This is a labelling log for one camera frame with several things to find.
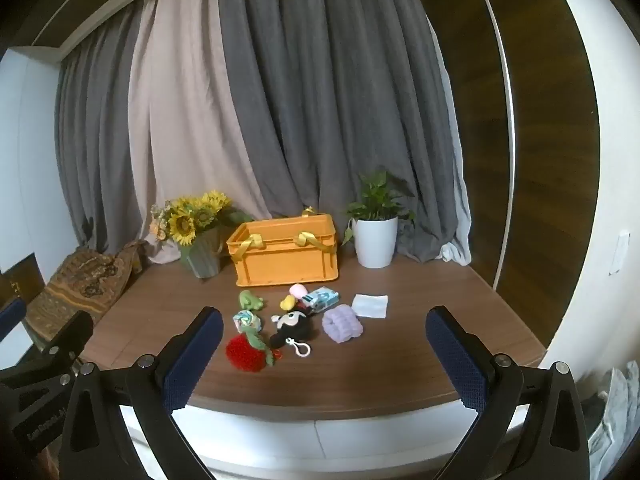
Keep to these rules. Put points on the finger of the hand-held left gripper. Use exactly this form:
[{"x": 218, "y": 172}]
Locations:
[
  {"x": 70, "y": 331},
  {"x": 12, "y": 316}
]

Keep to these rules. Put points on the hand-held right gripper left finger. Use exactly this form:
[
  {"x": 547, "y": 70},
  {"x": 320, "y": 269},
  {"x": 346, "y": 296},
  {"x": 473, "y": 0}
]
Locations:
[{"x": 195, "y": 360}]

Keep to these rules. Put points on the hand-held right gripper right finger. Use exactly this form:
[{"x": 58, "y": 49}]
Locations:
[{"x": 455, "y": 360}]

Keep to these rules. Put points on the green frog toy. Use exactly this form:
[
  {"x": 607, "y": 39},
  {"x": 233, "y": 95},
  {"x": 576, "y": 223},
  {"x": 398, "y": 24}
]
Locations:
[{"x": 250, "y": 300}]

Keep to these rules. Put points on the orange plastic crate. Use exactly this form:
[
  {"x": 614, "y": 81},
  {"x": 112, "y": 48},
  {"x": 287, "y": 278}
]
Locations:
[{"x": 285, "y": 262}]

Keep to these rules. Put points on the blue cartoon tissue pack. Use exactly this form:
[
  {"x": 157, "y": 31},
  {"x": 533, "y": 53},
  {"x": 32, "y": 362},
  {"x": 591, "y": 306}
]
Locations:
[{"x": 321, "y": 300}]

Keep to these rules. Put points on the multicoloured soft ball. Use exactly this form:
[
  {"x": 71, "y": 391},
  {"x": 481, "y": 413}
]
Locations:
[{"x": 246, "y": 321}]

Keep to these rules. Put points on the red crochet strawberry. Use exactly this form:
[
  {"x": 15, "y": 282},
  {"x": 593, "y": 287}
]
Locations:
[{"x": 245, "y": 355}]

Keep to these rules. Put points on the white folded cloth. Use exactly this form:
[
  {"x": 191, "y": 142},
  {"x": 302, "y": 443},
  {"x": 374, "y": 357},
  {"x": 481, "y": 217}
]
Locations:
[{"x": 370, "y": 306}]

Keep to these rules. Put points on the yellow plush toy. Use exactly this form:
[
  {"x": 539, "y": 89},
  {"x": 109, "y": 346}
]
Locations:
[{"x": 286, "y": 304}]

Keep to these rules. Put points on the white sheer curtain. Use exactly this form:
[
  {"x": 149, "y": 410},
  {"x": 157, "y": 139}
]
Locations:
[{"x": 457, "y": 252}]

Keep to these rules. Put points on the purple fluffy scrunchie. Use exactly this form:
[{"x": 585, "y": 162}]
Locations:
[{"x": 342, "y": 324}]

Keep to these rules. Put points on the pink plush toy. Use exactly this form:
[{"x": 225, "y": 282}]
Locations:
[{"x": 299, "y": 291}]

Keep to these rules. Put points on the white plant pot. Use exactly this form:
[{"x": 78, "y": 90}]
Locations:
[{"x": 376, "y": 242}]

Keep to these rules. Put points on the sunflower bouquet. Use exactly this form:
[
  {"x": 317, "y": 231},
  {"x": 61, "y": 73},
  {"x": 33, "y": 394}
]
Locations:
[{"x": 187, "y": 217}]

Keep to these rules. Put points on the light grey cloth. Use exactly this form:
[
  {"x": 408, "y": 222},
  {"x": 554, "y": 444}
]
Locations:
[{"x": 615, "y": 420}]

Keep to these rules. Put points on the green leafy plant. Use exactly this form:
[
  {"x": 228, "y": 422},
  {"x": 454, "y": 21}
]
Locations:
[{"x": 375, "y": 200}]

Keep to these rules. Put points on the grey curtain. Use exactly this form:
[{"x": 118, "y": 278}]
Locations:
[
  {"x": 340, "y": 100},
  {"x": 95, "y": 150}
]

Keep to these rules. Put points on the dark wooden wardrobe panel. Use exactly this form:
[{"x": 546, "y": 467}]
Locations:
[{"x": 545, "y": 160}]

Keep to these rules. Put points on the beige curtain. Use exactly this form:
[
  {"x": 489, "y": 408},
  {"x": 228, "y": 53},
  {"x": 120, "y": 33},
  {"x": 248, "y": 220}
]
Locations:
[{"x": 185, "y": 125}]

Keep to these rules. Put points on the white wall switch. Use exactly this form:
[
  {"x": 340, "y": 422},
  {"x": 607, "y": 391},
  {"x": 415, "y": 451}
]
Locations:
[{"x": 619, "y": 252}]

